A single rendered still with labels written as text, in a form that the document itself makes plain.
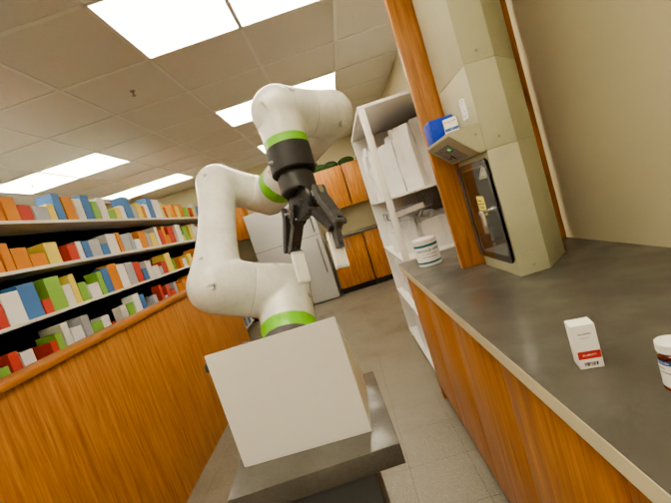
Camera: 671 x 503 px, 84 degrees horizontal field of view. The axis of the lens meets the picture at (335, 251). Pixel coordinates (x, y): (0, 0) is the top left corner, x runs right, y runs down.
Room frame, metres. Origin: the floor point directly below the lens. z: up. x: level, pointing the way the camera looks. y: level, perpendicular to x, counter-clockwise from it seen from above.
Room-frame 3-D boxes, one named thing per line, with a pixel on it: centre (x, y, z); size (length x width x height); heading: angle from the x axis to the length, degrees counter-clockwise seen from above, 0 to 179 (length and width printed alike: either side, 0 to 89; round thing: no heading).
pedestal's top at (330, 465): (0.78, 0.16, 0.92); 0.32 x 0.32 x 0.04; 1
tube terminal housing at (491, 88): (1.47, -0.74, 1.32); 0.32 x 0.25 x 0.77; 178
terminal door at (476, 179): (1.47, -0.61, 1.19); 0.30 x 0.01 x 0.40; 177
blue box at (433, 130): (1.57, -0.57, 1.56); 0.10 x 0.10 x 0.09; 88
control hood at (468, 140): (1.48, -0.56, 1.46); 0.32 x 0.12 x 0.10; 178
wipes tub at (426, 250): (2.03, -0.48, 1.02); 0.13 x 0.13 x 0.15
